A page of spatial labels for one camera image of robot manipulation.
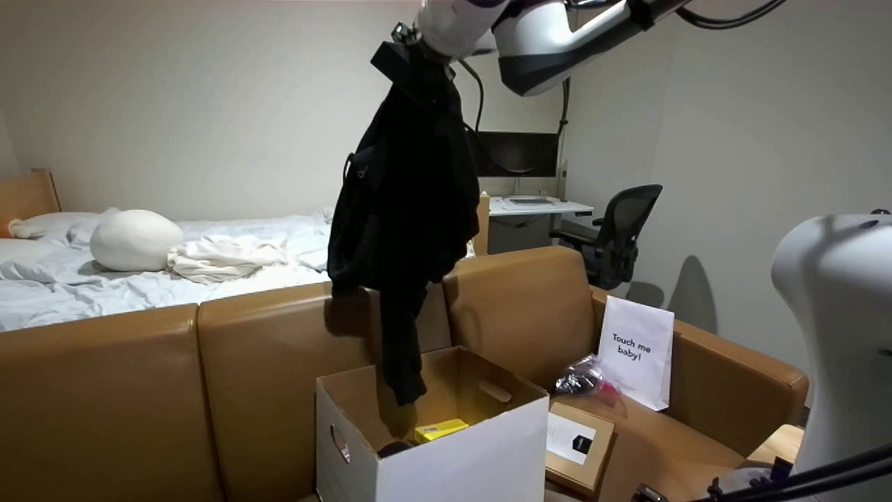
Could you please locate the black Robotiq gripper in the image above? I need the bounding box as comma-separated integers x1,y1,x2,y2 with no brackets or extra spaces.
371,22,431,79

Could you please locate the black hooded cloth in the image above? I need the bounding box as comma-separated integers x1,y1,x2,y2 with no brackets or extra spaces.
322,38,481,411

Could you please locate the clear plastic bag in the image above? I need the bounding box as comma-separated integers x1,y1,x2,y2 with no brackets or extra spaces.
551,355,625,402

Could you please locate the crumpled cream cloth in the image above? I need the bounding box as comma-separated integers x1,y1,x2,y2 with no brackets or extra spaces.
163,232,289,285

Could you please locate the white cardboard box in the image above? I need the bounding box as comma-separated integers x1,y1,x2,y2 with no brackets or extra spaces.
314,344,551,502

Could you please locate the small white tan box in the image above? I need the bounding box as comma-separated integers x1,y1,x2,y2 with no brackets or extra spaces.
542,397,618,499

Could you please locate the tan leather sofa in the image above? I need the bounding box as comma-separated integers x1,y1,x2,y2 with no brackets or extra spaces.
0,242,811,502

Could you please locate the white desk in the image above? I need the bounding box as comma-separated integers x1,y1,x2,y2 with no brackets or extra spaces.
481,193,595,256

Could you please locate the black office chair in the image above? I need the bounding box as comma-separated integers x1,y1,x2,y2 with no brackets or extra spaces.
560,182,665,294

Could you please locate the round white pillow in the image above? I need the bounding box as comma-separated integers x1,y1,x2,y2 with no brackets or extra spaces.
89,207,186,273

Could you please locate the yellow item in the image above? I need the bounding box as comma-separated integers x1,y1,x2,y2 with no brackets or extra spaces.
413,415,473,446

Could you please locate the white paper sign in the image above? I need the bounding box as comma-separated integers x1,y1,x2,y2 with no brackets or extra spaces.
595,294,676,412

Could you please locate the flat white pillow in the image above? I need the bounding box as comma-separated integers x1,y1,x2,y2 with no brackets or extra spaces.
4,210,119,245

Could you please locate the light wooden side table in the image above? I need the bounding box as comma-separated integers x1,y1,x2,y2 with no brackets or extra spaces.
744,420,804,469

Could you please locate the wooden bed frame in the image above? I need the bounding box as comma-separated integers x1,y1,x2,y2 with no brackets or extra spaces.
0,164,492,260

